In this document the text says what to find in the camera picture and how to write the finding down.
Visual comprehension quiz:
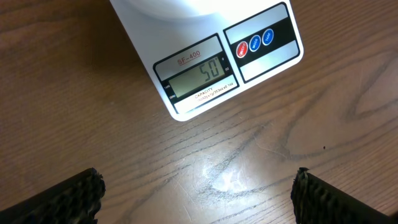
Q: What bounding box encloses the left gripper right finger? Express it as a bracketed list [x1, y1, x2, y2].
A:
[290, 167, 397, 224]

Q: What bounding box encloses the white digital kitchen scale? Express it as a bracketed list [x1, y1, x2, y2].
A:
[111, 0, 304, 121]

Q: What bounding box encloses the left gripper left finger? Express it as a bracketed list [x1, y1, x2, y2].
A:
[1, 168, 106, 224]

